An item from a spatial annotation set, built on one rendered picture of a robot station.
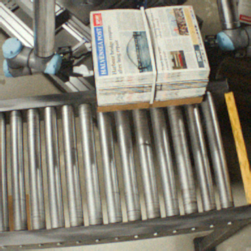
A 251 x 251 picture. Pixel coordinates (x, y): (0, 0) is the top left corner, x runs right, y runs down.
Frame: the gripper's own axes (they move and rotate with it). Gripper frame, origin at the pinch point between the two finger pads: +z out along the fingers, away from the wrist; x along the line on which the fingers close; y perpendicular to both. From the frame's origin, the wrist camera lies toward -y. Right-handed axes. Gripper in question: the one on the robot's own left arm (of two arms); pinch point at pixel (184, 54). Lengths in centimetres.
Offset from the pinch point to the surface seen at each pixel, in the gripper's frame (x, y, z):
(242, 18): -12.9, 5.5, -27.7
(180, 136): 34.6, -1.4, 8.3
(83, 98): 15.8, 0.2, 40.8
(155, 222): 64, -4, 21
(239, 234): 55, -83, -31
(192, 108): 24.6, -0.5, 1.8
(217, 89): 17.8, 0.1, -9.6
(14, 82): -49, -74, 83
